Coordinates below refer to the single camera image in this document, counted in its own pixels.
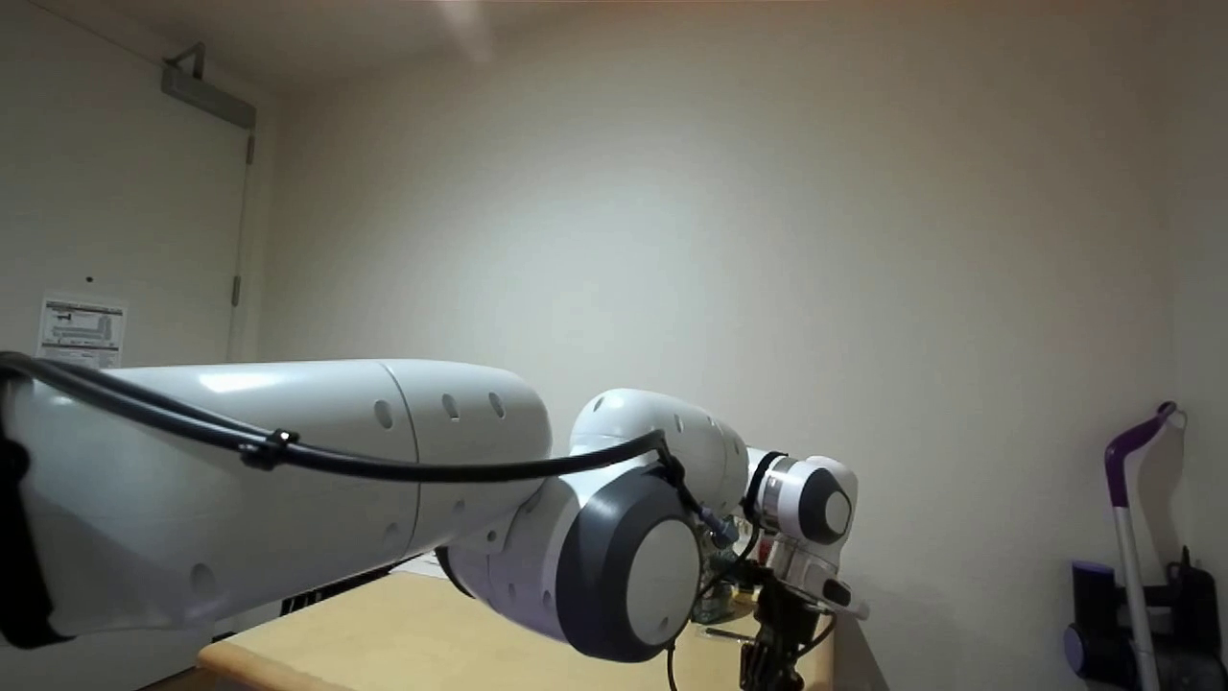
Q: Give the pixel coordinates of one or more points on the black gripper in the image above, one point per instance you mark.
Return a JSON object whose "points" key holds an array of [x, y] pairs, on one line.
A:
{"points": [[790, 613]]}

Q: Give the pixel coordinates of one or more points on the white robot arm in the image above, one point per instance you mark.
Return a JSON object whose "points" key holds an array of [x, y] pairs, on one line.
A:
{"points": [[319, 485]]}

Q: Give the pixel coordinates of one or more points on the black floor appliance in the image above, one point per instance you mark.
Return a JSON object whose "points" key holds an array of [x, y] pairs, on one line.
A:
{"points": [[1190, 621]]}

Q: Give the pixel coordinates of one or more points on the white paper door sign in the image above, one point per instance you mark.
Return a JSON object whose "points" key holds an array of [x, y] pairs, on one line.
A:
{"points": [[81, 331]]}

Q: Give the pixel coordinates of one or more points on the grey door closer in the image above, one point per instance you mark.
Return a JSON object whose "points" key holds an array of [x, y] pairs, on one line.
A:
{"points": [[207, 93]]}

